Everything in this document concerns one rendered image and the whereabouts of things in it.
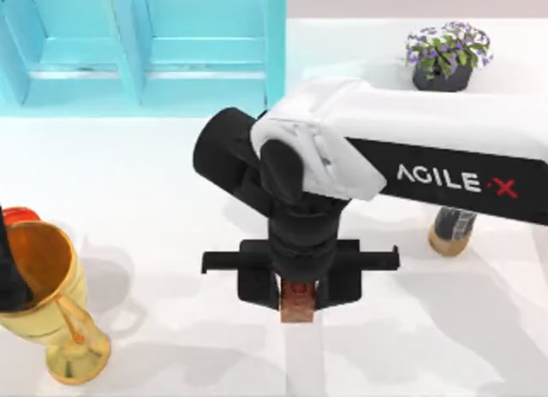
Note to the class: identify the purple flowers in black pot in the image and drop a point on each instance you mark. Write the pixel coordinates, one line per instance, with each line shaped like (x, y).
(445, 55)

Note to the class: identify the gold trophy cup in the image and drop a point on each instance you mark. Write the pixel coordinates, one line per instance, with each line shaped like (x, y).
(64, 294)

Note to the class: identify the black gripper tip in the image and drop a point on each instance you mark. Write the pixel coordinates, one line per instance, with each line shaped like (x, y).
(13, 268)

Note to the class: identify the red round object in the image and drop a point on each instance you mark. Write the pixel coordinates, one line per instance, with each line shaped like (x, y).
(21, 213)

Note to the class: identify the small copper brown block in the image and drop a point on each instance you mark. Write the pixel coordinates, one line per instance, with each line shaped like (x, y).
(298, 305)

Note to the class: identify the light blue rack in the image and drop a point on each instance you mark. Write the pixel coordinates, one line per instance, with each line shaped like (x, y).
(141, 50)

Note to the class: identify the grey object with tan base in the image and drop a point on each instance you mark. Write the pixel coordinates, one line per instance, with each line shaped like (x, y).
(451, 234)

